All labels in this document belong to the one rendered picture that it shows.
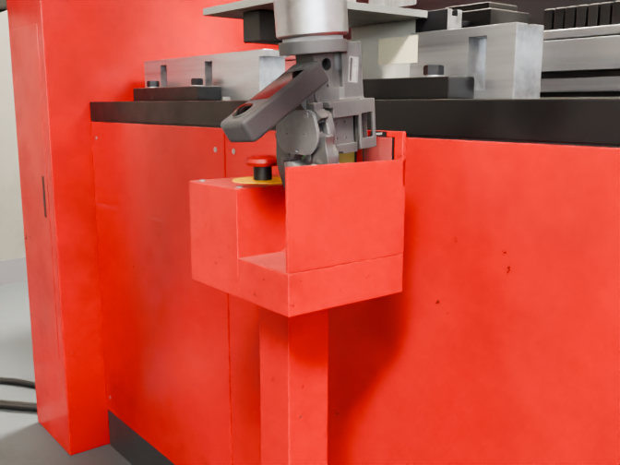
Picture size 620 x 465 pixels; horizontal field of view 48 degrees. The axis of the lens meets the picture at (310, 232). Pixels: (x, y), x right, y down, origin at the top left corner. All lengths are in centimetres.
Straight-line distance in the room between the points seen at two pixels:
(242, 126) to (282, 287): 16
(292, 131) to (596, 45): 58
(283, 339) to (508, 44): 47
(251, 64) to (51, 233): 70
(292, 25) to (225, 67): 74
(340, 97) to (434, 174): 18
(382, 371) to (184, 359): 58
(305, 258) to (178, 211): 72
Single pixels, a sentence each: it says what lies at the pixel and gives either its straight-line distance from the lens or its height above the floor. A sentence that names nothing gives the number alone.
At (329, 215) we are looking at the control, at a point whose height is 76.
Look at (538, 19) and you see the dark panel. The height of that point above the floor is 104.
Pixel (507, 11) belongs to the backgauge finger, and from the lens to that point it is 127.
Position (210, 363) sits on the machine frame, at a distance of 138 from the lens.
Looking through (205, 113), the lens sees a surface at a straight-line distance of 129.
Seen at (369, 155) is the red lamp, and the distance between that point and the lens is 81.
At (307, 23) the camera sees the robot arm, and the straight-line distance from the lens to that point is 72.
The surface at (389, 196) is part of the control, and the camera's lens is 76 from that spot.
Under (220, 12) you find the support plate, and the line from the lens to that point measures 100.
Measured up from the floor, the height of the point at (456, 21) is 98.
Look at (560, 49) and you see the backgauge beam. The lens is 121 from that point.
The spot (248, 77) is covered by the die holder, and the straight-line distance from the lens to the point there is 138.
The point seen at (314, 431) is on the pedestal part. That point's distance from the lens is 87.
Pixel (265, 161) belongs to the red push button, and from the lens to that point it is 81.
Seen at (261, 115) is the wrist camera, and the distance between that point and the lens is 68.
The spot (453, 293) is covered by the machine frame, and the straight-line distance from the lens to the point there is 87.
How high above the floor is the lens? 87
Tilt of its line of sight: 10 degrees down
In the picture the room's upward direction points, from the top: straight up
